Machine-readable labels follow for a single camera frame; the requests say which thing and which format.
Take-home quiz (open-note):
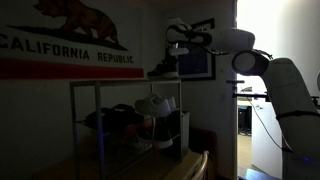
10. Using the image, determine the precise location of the black sneaker white sole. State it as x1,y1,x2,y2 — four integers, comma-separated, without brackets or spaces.
147,61,178,79

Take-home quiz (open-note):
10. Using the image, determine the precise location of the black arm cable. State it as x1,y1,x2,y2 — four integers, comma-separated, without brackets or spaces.
248,98,294,154

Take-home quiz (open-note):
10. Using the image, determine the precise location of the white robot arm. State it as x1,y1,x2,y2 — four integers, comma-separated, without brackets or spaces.
165,17,320,180

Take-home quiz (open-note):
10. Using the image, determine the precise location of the white sneaker rear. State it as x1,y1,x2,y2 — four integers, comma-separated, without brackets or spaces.
167,97,177,112

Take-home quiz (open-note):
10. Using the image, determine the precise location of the metal shoe rack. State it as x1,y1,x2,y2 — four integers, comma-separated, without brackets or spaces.
69,79,188,180

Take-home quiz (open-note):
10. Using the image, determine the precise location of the dark sneaker bottom shelf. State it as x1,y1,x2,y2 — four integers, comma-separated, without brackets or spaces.
136,114,183,150

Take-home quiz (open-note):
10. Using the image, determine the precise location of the framed picture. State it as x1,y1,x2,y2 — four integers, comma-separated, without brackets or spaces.
176,17,217,82

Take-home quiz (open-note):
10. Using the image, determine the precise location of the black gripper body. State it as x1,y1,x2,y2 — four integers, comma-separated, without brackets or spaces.
163,54,178,72

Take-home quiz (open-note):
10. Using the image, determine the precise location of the wooden chair back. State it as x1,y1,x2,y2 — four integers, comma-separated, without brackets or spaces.
190,150,209,180

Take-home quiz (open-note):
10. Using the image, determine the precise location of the California Republic flag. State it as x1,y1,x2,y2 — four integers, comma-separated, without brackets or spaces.
0,0,144,79

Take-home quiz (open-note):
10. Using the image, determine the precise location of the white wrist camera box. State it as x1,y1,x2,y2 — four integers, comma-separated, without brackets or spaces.
168,47,189,56

